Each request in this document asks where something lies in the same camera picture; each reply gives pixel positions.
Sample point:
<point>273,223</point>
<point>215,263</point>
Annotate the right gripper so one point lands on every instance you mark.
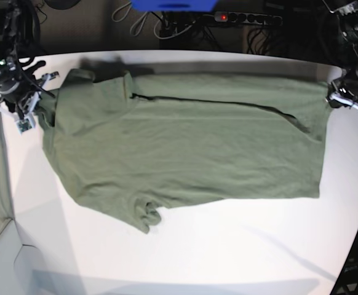
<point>20,100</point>

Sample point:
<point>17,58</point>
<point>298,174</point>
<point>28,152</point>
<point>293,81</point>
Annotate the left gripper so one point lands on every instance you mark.
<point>343,92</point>

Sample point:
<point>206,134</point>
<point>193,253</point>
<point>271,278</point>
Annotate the green t-shirt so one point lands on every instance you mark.
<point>130,145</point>

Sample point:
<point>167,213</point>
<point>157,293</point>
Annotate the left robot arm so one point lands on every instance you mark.
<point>347,15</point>

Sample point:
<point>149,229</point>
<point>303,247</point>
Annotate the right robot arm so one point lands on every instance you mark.
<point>19,42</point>

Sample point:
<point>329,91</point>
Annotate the black power strip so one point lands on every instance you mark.
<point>241,18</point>

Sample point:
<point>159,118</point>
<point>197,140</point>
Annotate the blue plastic bin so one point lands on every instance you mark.
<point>174,5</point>

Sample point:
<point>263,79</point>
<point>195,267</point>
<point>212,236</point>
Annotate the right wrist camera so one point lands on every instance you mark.
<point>25,124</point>

